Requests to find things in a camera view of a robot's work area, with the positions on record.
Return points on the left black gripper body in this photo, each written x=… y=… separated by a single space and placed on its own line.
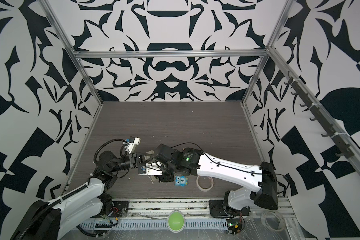
x=132 y=163

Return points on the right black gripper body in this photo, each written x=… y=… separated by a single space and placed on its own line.
x=168 y=171

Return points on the white remote control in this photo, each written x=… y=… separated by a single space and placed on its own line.
x=150 y=156

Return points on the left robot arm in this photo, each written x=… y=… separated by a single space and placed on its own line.
x=53 y=219

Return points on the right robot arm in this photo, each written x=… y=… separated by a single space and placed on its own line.
x=259 y=184

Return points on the blue owl figure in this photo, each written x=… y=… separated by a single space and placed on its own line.
x=181 y=181

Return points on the green push button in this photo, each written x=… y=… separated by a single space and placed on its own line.
x=176 y=221

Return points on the small circuit board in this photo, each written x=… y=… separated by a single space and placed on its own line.
x=234 y=227

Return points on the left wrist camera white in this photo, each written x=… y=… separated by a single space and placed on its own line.
x=131 y=144

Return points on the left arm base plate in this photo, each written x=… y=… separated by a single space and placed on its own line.
x=117 y=209

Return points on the slotted cable duct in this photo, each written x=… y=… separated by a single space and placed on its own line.
x=149 y=224

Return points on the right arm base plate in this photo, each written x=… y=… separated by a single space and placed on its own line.
x=218 y=211

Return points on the aluminium frame rail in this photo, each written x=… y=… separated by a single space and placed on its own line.
x=169 y=54

